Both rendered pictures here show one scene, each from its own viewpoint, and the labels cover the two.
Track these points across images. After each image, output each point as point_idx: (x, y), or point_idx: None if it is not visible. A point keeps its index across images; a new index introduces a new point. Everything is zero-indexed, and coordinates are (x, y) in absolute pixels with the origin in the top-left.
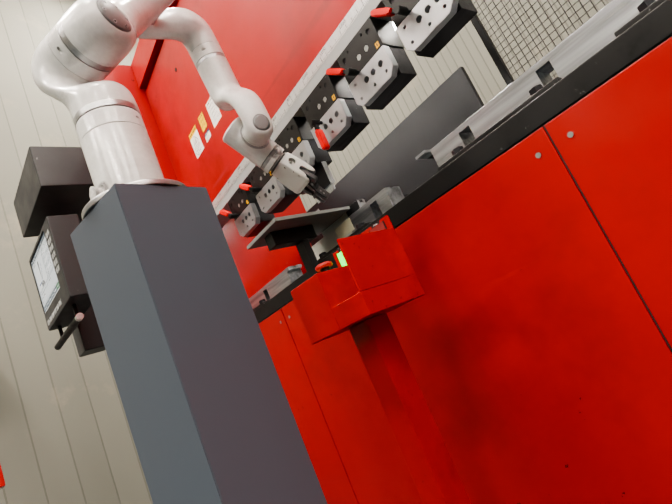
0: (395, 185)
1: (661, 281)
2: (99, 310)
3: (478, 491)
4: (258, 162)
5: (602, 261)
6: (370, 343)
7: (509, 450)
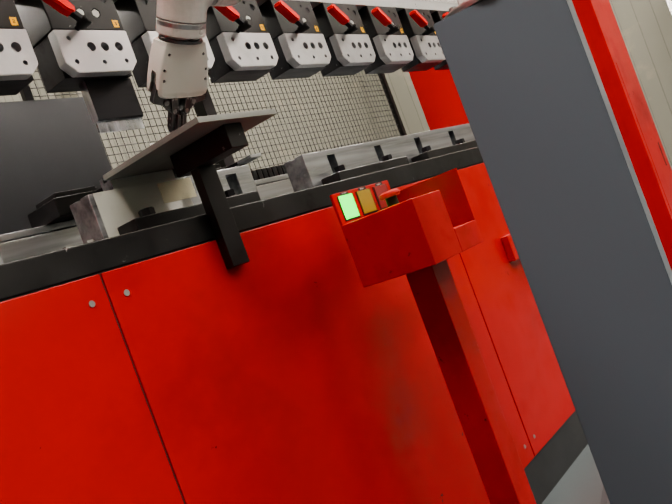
0: None
1: (480, 288)
2: (594, 74)
3: (413, 503)
4: (198, 16)
5: (461, 272)
6: (450, 281)
7: (432, 437)
